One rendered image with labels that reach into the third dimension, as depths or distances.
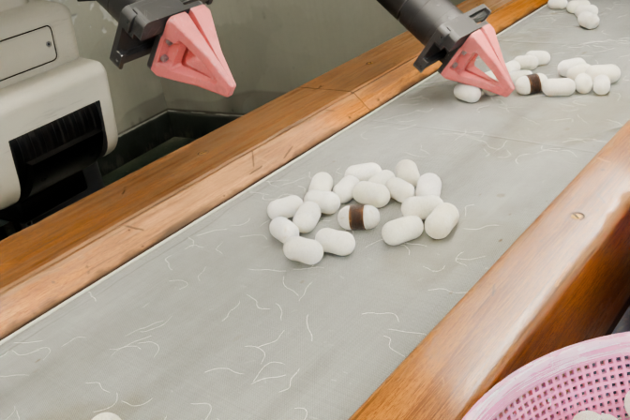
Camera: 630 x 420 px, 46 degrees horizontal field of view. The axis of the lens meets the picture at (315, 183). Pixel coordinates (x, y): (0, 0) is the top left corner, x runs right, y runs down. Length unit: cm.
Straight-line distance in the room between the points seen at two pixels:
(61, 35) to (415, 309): 80
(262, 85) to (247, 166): 213
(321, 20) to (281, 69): 28
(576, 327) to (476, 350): 11
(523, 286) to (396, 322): 9
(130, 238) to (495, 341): 35
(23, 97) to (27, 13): 13
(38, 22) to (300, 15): 164
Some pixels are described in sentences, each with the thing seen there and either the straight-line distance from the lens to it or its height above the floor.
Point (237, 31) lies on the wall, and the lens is 289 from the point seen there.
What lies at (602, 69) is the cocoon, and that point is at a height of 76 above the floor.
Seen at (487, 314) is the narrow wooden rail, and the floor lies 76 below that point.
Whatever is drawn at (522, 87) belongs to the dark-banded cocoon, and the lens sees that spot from 90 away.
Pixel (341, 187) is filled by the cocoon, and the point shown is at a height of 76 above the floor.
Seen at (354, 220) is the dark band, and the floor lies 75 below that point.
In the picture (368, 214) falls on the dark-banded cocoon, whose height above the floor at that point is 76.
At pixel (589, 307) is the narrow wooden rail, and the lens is 55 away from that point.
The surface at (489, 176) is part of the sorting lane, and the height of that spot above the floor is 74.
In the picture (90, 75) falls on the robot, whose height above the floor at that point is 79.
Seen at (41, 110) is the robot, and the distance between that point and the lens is 112.
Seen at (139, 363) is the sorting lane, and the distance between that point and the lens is 54.
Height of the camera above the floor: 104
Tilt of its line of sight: 24 degrees down
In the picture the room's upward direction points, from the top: 10 degrees counter-clockwise
